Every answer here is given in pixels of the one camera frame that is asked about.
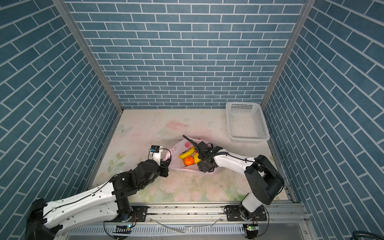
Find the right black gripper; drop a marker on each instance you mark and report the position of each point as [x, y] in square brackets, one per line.
[202, 167]

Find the white plastic mesh basket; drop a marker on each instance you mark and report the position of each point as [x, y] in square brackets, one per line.
[246, 123]

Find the aluminium mounting rail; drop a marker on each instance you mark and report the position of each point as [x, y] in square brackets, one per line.
[208, 213]

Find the yellow banana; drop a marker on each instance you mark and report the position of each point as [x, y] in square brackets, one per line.
[186, 153]

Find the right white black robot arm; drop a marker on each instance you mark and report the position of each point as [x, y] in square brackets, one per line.
[263, 178]

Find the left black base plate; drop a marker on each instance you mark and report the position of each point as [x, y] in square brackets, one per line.
[134, 214]

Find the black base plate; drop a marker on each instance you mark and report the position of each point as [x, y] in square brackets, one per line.
[237, 213]
[134, 214]

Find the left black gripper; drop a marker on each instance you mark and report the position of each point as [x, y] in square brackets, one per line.
[164, 167]

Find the orange fruit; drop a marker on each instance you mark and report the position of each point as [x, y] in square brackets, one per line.
[189, 161]

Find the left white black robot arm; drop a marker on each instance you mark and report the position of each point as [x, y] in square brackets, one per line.
[106, 203]

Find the yellow lemon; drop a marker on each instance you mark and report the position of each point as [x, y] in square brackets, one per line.
[196, 158]

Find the white slotted cable duct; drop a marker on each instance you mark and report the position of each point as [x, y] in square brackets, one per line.
[158, 230]

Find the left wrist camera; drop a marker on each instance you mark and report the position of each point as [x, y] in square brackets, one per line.
[155, 153]

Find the pink plastic bag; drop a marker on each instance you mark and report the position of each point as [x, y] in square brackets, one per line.
[178, 165]

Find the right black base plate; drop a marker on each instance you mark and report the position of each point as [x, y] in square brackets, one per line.
[237, 213]

